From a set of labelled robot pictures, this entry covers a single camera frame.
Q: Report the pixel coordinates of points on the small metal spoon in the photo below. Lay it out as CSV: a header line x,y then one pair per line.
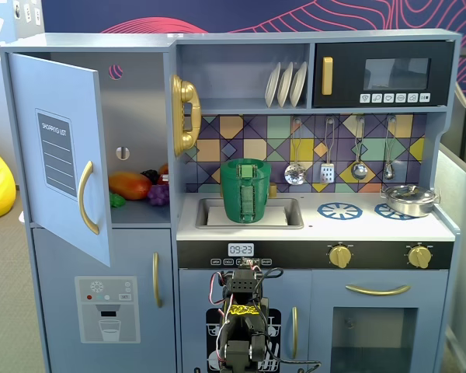
x,y
388,171

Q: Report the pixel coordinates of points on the grey toy sink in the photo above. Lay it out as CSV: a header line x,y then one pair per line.
x,y
295,214

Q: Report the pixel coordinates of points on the grey office partition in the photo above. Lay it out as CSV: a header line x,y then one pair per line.
x,y
456,202

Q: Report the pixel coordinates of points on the black toy microwave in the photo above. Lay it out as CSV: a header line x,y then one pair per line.
x,y
345,77

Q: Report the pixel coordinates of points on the gold stove knob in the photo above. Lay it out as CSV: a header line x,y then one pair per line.
x,y
339,256
419,257

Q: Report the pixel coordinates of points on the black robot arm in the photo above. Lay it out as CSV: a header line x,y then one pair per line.
x,y
244,285

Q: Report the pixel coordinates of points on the blue dishwasher door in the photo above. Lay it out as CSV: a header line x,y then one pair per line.
x,y
194,287

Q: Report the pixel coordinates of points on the metal ladle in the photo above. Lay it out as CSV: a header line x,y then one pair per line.
x,y
359,171

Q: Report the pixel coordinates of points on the green printed container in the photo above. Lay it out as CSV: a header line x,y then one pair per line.
x,y
229,198

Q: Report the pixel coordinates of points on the dark toy blackberry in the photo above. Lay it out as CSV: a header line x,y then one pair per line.
x,y
150,175

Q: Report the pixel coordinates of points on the toy mango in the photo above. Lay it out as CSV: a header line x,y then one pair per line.
x,y
129,185

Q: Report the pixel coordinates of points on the steel pot lid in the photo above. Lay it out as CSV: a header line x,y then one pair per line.
x,y
407,192

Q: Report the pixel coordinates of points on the gold toy telephone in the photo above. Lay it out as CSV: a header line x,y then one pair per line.
x,y
186,93

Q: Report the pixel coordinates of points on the purple toy grapes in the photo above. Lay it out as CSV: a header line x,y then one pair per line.
x,y
158,195

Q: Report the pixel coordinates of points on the green toy fruit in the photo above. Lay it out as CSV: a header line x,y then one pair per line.
x,y
117,200

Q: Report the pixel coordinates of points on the blue toy kitchen unit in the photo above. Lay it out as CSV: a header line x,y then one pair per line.
x,y
237,42

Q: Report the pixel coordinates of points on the blue fridge door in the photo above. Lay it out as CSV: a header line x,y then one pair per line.
x,y
31,194

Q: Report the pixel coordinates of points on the gold toy faucet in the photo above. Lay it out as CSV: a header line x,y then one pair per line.
x,y
273,190

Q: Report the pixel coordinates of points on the orange toy fruit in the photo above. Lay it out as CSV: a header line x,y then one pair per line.
x,y
164,169

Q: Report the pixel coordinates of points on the steel toy pot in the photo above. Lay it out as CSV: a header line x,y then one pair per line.
x,y
407,210

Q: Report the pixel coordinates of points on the blue freezer door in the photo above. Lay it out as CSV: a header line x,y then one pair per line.
x,y
62,252

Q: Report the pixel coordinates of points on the metal skimmer spoon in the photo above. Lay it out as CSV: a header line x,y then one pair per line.
x,y
295,175

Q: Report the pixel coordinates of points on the red toy food item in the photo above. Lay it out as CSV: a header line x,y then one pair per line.
x,y
164,179

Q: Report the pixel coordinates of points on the white toy plate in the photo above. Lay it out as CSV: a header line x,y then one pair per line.
x,y
284,85
272,87
297,84

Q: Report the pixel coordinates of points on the blue oven door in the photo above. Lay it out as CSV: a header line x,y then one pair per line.
x,y
322,295

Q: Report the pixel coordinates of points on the green round bowl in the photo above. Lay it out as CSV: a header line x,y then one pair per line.
x,y
247,170

